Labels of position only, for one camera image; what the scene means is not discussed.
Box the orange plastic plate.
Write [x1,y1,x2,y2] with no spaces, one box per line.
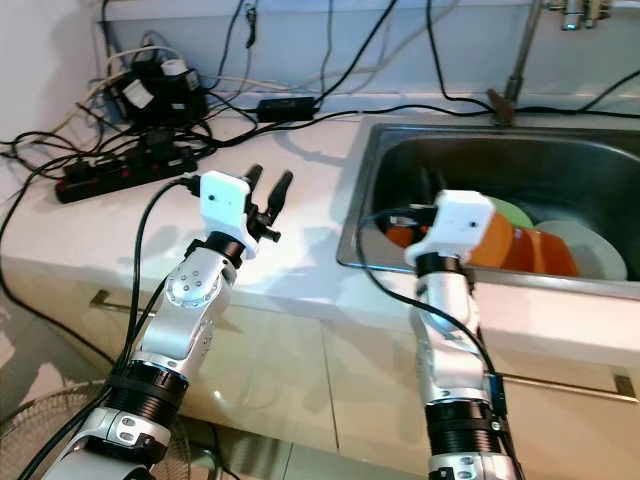
[385,222,579,278]

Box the black power adapter brick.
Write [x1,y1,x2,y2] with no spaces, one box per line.
[257,95,316,123]

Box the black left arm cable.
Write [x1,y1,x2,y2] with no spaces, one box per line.
[15,175,206,480]

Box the stainless steel sink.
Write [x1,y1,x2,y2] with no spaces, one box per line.
[338,120,640,301]

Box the black power strip cord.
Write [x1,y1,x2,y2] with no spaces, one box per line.
[0,265,116,366]

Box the black power strip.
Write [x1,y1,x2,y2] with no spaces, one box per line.
[57,150,196,204]

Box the white kitchen base cabinet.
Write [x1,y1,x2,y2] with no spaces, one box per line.
[0,260,640,480]

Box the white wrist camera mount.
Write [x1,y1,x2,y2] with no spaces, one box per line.
[200,170,253,261]
[405,190,496,269]

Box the grey wire guard floor fan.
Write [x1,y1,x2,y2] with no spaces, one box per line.
[0,385,101,480]

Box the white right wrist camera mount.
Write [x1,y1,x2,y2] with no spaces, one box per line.
[405,190,496,269]

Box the black charger with white label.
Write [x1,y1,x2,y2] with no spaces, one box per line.
[115,58,206,129]

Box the metal sink faucet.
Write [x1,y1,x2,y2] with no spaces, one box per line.
[485,0,616,123]

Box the white bowl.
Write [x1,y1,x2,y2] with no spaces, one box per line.
[530,220,629,281]

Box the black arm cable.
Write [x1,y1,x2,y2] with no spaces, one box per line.
[355,208,511,421]
[15,175,206,480]

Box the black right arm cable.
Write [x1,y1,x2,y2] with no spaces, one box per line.
[355,208,511,421]

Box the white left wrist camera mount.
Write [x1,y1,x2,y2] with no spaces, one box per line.
[200,170,253,261]

